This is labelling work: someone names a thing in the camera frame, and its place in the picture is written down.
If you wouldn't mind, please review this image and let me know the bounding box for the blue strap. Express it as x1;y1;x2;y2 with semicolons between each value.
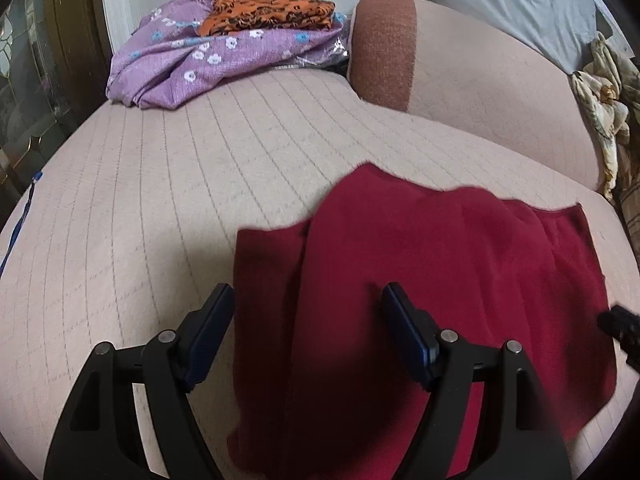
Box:
0;171;45;279

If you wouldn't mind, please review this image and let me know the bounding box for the orange black patterned cloth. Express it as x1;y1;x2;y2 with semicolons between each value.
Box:
198;0;335;37

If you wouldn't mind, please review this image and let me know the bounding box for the dark wooden glass cabinet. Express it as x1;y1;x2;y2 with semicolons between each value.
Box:
0;0;120;221

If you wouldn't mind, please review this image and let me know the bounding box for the grey pillow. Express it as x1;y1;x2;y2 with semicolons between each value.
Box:
431;0;634;74

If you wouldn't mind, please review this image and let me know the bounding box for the dark red garment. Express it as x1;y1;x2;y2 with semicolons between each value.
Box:
228;164;616;479

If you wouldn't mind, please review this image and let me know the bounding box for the cream floral crumpled cloth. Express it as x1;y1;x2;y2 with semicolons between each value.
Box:
570;32;639;200

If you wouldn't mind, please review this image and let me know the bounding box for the purple floral cloth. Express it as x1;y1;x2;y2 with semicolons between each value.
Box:
105;0;349;110

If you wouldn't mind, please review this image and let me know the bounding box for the pink brown bolster pillow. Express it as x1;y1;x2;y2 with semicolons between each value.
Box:
348;0;604;191

